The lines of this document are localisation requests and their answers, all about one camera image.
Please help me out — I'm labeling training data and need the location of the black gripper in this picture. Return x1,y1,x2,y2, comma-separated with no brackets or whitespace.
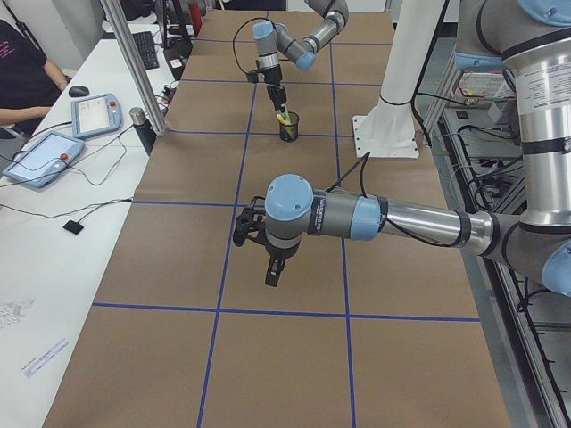
264,244,295,286
266,65,287,113

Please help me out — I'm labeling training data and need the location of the black mesh pen cup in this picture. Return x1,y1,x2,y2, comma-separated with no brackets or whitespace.
279,111,299,142

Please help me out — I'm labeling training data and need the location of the black water bottle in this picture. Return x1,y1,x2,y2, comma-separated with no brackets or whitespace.
128,107,157,156

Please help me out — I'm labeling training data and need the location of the black keyboard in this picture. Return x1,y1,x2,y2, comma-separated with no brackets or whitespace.
132,31,160,70

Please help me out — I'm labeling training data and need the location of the far teach pendant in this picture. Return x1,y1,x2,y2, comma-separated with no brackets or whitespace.
70,93,122,139

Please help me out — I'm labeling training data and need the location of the teach pendant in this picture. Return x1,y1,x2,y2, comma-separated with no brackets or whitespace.
3,132,86,189
70,93,122,139

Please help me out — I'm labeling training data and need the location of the black computer mouse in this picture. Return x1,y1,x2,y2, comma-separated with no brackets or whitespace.
68,85,90,98

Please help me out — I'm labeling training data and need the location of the small black square pad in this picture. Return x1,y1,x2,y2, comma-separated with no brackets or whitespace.
62,219,84,235

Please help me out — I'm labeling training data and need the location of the near teach pendant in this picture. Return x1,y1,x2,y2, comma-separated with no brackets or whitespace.
3,132,86,189

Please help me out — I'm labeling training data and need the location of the seated person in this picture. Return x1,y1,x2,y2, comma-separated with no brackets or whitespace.
1,21,69,136

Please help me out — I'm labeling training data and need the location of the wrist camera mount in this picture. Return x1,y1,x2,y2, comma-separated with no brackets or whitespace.
232,195,267,247
245,69,270,84

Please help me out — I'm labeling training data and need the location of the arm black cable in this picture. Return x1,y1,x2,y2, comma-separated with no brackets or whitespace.
232,17,273,82
325,152,465,247

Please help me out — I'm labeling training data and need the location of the aluminium frame post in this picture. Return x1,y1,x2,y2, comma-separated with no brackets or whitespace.
100,0,167,136

